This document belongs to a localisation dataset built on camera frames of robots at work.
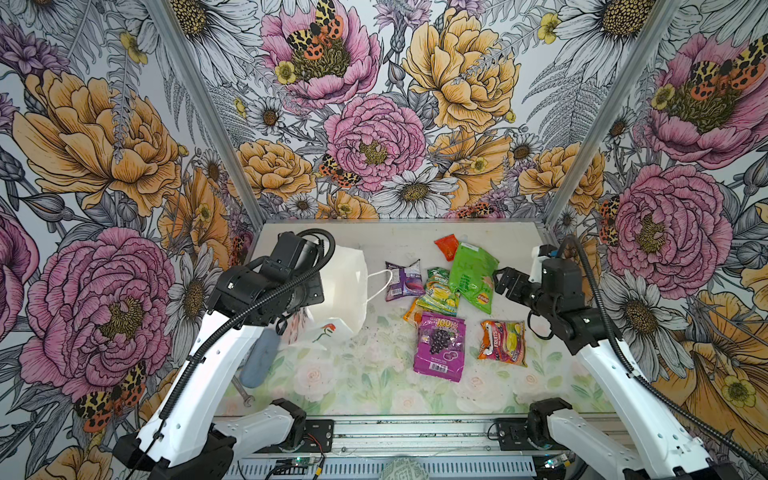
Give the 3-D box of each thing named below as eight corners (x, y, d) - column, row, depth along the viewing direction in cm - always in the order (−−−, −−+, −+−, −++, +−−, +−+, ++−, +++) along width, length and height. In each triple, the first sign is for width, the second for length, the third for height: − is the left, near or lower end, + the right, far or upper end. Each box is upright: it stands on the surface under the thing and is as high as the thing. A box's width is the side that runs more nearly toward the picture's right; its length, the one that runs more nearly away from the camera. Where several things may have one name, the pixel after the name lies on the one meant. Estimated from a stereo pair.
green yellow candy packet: (416, 305, 99) (417, 299, 96) (428, 269, 109) (429, 262, 106) (455, 317, 97) (457, 311, 94) (464, 278, 106) (466, 272, 103)
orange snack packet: (402, 320, 97) (402, 316, 95) (414, 301, 101) (414, 297, 99) (417, 329, 95) (418, 325, 93) (429, 309, 99) (429, 305, 97)
